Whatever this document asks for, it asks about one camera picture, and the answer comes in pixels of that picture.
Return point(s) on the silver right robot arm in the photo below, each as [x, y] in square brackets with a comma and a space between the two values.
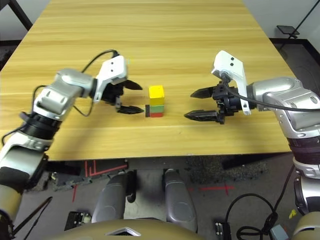
[287, 97]

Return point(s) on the small black floor device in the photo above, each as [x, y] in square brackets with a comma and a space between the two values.
[221, 228]

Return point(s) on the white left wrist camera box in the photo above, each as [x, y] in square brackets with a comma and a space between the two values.
[112, 68]

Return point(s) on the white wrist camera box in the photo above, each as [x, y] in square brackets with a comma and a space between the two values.
[231, 65]
[112, 68]

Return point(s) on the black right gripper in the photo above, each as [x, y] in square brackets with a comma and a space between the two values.
[230, 102]

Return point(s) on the tan robot torso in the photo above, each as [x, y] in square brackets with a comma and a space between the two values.
[125, 230]

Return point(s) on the yellow wooden block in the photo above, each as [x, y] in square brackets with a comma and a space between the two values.
[156, 95]

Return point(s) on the red wooden block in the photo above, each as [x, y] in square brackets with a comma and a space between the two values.
[156, 115]

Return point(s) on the yellow tag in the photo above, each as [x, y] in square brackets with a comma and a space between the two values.
[292, 214]

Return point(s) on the green wooden block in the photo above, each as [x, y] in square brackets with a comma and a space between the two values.
[157, 108]

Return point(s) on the grey floor box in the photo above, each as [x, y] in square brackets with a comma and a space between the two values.
[278, 232]

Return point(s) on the grey robot left leg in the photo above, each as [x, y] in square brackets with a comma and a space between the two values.
[112, 197]

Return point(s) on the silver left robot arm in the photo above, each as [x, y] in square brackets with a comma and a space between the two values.
[67, 83]

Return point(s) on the black stand with flat plate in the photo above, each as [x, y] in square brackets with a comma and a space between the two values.
[288, 30]

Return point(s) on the black metal frame bar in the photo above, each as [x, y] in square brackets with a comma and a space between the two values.
[21, 15]

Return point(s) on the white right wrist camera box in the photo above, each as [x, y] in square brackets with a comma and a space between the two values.
[231, 65]

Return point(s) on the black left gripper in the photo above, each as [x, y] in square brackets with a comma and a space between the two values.
[112, 93]

